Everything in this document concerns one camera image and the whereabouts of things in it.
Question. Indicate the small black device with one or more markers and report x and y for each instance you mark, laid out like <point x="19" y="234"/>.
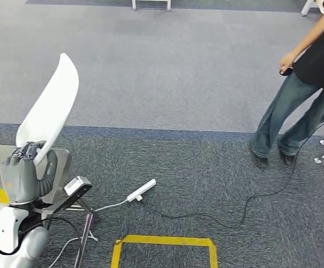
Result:
<point x="287" y="71"/>

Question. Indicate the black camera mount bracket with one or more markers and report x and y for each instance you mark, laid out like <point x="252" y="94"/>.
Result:
<point x="58" y="205"/>

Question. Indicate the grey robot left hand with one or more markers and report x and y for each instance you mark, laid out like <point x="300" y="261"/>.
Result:
<point x="18" y="181"/>

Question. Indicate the person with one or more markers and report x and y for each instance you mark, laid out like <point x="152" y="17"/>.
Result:
<point x="318" y="63"/>

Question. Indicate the white furniture frame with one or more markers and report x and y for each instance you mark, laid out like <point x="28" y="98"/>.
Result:
<point x="308" y="5"/>
<point x="150" y="2"/>

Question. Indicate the yellow floor tape marking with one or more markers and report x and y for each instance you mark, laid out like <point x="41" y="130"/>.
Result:
<point x="165" y="240"/>

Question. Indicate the white plastic car part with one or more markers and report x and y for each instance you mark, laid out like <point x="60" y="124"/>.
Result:
<point x="50" y="107"/>

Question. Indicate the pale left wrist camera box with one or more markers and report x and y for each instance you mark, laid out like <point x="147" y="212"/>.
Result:
<point x="76" y="185"/>

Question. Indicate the white power strip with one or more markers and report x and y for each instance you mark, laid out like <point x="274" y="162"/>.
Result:
<point x="142" y="189"/>

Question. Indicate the person's hand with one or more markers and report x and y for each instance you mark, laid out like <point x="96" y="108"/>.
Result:
<point x="287" y="61"/>

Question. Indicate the steel workbench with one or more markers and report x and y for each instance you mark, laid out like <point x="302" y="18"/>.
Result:
<point x="63" y="166"/>

